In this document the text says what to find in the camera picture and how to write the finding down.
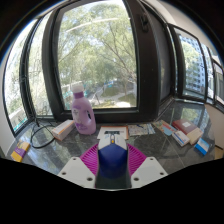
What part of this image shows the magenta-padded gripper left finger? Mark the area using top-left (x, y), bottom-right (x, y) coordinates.
top-left (57, 143), bottom-right (101, 189)

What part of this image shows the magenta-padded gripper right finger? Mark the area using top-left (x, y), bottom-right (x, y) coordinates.
top-left (126, 143), bottom-right (169, 189)

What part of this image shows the blue and white computer mouse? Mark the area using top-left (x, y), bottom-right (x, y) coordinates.
top-left (97, 133), bottom-right (129, 179)

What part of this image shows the pale printed leaflet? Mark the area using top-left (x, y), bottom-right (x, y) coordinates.
top-left (128, 123), bottom-right (156, 137)

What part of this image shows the orange and white box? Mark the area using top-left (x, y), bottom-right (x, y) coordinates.
top-left (51, 119), bottom-right (76, 142)

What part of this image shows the white and blue box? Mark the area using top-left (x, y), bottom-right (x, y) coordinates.
top-left (171, 130), bottom-right (191, 148)

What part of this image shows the colourful thin booklet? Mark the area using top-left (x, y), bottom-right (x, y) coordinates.
top-left (153, 119), bottom-right (178, 137)

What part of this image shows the purple detergent bottle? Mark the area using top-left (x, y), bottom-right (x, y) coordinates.
top-left (70, 82), bottom-right (97, 136)

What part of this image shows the red book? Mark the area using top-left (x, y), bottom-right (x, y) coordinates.
top-left (171, 118), bottom-right (198, 135)

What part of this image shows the yellow and purple box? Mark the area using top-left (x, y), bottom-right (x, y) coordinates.
top-left (10, 141), bottom-right (32, 163)

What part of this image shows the beige box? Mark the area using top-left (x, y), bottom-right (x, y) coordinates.
top-left (187, 127), bottom-right (205, 146)

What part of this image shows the black cable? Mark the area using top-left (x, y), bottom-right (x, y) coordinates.
top-left (30, 118), bottom-right (58, 150)

